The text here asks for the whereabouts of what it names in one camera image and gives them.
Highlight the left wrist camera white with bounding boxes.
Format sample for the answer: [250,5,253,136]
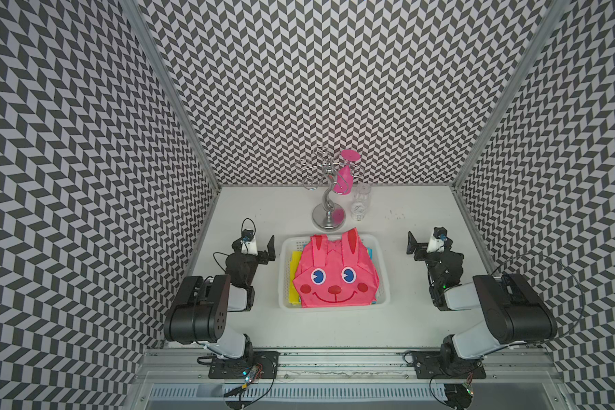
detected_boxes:
[240,229,258,256]

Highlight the aluminium front rail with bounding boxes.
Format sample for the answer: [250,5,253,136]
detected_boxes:
[133,348,563,384]

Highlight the right aluminium corner post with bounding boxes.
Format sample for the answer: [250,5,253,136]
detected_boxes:
[451,0,571,192]

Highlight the white plastic perforated basket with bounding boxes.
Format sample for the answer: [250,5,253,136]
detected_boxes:
[278,233,391,311]

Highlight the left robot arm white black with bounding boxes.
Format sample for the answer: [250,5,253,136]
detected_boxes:
[163,230,276,365]

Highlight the clear wine glass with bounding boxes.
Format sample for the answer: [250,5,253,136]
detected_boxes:
[350,182,372,221]

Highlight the left aluminium corner post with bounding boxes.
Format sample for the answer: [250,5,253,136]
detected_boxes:
[120,0,221,192]

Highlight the silver metal glass rack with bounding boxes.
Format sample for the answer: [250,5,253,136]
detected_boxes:
[298,146,352,232]

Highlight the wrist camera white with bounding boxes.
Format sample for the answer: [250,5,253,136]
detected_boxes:
[426,227,449,253]
[240,229,258,256]

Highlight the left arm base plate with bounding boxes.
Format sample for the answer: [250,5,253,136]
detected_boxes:
[208,350,280,380]

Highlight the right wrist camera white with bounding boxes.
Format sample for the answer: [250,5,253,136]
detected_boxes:
[426,227,449,253]

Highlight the pink cartoon raincoat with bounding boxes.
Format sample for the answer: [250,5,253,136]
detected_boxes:
[294,228,380,309]

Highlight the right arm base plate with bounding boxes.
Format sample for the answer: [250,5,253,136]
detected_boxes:
[411,351,487,381]

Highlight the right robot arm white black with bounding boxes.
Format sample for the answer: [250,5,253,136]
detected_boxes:
[407,227,558,372]

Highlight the aluminium corner post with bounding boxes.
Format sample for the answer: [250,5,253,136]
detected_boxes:
[120,0,221,192]
[451,0,571,192]

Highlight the yellow raincoat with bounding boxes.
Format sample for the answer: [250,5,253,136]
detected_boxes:
[288,251,302,307]

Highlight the pink plastic wine glass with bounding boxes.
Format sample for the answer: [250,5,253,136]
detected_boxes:
[333,150,361,195]

